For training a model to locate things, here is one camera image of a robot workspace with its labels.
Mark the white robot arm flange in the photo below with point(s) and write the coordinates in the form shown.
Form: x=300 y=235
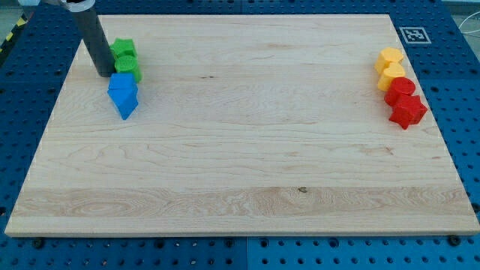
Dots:
x=69 y=5

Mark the light wooden board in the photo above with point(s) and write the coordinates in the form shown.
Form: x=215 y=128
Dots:
x=246 y=126

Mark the blue triangular block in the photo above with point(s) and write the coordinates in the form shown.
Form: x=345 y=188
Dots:
x=125 y=100

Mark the blue cube block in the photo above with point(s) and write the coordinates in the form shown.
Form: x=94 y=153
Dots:
x=121 y=81

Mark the green cylinder block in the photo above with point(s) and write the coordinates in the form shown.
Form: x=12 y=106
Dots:
x=129 y=64

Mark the green star block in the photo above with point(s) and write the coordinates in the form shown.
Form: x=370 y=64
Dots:
x=123 y=47

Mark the yellow heart block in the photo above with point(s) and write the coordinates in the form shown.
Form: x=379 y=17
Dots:
x=388 y=74

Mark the red cylinder block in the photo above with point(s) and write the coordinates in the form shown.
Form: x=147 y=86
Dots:
x=399 y=86

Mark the yellow hexagon block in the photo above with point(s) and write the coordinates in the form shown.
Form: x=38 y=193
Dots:
x=386 y=57

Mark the red star block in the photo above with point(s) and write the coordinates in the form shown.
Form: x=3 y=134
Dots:
x=408 y=110

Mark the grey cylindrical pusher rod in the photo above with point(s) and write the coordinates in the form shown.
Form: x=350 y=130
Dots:
x=95 y=40

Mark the white fiducial marker tag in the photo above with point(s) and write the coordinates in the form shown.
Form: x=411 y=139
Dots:
x=414 y=35

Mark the yellow black hazard tape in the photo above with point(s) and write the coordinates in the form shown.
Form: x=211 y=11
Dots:
x=14 y=34

